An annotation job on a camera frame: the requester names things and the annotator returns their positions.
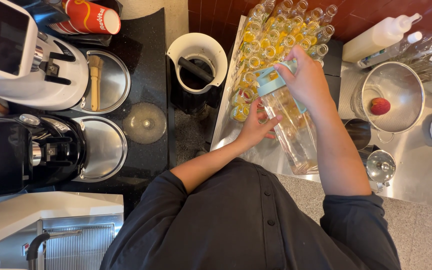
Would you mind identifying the steel tray under bottles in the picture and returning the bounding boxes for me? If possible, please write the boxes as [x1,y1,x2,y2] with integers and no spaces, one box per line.
[210,15,322,184]

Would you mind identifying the white knock box black bar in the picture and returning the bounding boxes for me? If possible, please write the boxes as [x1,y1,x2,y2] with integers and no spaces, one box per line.
[166,32,229,117]

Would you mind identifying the steel milk jug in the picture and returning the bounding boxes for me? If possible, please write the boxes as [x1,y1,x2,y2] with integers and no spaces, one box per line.
[341,118,372,151]

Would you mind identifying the person's left hand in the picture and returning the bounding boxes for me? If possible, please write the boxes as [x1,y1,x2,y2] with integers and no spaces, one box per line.
[236,98,283,151]

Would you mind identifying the person's black shirt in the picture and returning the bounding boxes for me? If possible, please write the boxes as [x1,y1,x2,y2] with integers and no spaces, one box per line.
[100,157,402,270]

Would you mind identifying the person's right hand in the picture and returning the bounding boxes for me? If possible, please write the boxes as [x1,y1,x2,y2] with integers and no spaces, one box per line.
[283,45,335,114]

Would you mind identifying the white squeeze bottle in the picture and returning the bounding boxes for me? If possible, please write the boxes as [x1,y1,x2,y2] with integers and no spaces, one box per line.
[342,13,423,63]

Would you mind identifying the steel pot with lid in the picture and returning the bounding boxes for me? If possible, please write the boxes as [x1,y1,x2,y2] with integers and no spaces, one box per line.
[358,145,397,193]

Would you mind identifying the clear pitcher light blue lid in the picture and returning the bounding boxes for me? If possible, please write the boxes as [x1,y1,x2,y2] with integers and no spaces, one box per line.
[253,60,320,176]

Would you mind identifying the wooden brush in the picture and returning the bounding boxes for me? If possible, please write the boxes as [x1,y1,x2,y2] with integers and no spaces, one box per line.
[88,55,104,112]

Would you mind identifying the black coffee grinder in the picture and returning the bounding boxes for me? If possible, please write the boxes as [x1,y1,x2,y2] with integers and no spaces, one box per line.
[0,114,87,199]

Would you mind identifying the black steam wand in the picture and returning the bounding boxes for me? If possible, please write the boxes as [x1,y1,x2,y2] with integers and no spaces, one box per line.
[26,232,52,270]

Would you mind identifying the round steel grinder tray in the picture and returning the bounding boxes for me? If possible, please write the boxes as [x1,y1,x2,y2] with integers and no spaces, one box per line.
[71,50,131,115]
[71,116,128,183]

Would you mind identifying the red fruit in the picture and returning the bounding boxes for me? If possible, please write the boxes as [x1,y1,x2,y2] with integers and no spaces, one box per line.
[370,97,391,116]

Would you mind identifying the group of small glass bottles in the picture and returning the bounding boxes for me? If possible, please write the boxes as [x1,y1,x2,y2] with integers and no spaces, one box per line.
[230,0,338,124]

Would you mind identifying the white coffee grinder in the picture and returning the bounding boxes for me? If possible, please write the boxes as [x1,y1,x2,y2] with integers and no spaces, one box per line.
[0,0,89,111]

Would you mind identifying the clear round disc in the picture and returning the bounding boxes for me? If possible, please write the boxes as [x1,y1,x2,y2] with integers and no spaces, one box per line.
[122,102,167,145]

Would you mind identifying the stack of red paper cups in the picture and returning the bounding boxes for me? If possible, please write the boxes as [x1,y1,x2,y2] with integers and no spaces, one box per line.
[49,0,122,35]

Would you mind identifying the steel espresso machine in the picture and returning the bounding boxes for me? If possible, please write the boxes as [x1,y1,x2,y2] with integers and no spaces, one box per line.
[0,192,125,270]

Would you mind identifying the metal mesh strainer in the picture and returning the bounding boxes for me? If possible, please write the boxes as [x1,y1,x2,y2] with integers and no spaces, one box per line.
[351,62,425,144]

